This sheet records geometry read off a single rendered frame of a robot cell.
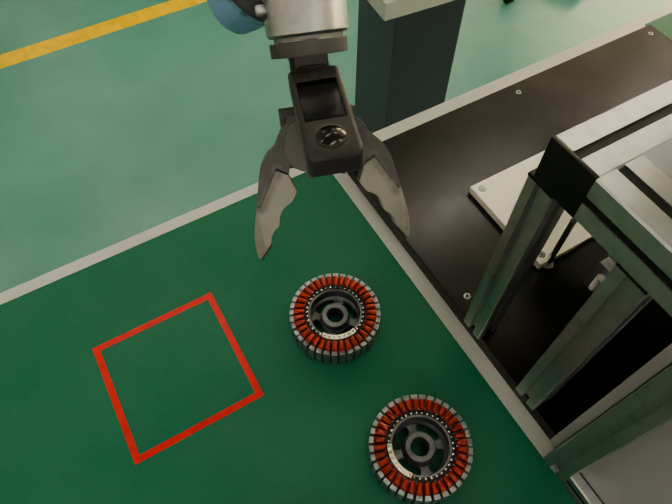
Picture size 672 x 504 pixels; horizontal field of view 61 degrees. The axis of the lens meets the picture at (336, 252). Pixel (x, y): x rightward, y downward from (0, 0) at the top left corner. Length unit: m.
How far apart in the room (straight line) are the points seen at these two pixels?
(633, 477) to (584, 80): 0.66
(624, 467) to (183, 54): 2.06
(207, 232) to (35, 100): 1.58
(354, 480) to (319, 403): 0.09
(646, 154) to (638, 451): 0.27
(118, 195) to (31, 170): 0.32
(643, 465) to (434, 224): 0.39
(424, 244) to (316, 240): 0.15
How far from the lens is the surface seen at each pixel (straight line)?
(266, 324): 0.73
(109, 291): 0.81
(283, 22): 0.52
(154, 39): 2.44
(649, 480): 0.60
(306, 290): 0.71
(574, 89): 1.04
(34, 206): 2.00
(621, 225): 0.42
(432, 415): 0.66
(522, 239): 0.54
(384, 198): 0.55
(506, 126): 0.94
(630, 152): 0.45
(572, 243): 0.81
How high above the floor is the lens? 1.41
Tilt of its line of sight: 58 degrees down
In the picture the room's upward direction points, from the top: straight up
